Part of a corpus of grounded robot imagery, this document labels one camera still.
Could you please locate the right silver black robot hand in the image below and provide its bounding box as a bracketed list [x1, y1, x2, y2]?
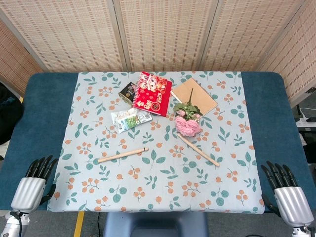
[260, 160, 315, 227]

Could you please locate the person in black clothing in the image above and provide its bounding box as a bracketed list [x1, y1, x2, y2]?
[0, 82, 25, 146]

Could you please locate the dark green gold box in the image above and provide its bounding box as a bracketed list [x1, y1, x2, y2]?
[118, 82, 138, 105]

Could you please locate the red spiral calendar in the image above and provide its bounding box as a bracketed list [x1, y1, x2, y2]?
[132, 71, 173, 117]

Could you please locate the blue felt table cover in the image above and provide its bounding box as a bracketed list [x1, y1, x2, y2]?
[0, 71, 316, 213]

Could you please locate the floral patterned tablecloth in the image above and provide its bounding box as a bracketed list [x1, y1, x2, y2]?
[47, 71, 266, 214]

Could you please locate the pink artificial rose bouquet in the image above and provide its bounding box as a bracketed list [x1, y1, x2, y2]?
[172, 87, 204, 137]

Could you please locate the wooden stick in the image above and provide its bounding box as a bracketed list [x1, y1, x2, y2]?
[97, 147, 150, 164]
[177, 133, 220, 167]

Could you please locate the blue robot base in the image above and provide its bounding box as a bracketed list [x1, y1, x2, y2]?
[103, 211, 208, 237]

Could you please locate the white green snack packet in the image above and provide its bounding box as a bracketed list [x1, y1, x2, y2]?
[110, 107, 153, 135]

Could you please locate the woven folding screen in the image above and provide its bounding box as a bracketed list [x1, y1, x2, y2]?
[0, 0, 316, 108]

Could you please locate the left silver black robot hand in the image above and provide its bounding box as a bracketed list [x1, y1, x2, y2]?
[10, 155, 58, 214]

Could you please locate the brown kraft spiral notebook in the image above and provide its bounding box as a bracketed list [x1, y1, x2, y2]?
[170, 78, 219, 116]

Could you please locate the white power strip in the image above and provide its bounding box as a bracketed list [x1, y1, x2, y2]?
[295, 116, 316, 128]

